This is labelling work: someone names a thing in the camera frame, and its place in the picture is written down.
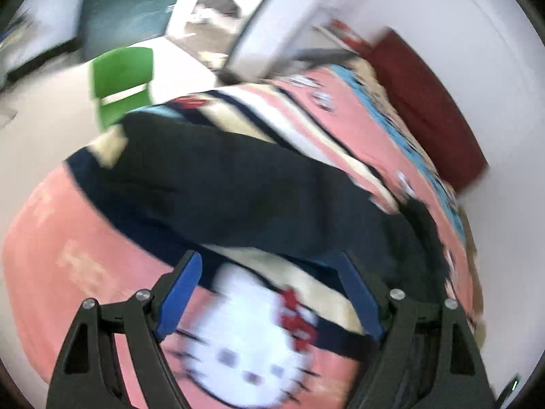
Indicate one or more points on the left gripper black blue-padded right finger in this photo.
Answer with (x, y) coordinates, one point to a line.
(427, 356)

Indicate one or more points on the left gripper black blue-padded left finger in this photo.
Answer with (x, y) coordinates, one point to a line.
(88, 374)

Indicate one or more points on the black puffer jacket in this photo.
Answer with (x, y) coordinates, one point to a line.
(225, 189)

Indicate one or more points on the pink Hello Kitty bedspread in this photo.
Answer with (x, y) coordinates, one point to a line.
(260, 330)

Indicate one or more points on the dark red headboard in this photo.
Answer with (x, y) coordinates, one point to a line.
(428, 110)

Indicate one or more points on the green plastic chair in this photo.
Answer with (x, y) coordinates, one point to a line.
(120, 82)

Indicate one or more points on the red box on shelf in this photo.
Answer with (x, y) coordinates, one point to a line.
(348, 37)

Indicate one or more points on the green door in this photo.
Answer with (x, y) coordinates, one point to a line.
(105, 25)

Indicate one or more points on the grey wall shelf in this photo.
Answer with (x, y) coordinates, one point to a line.
(312, 57)

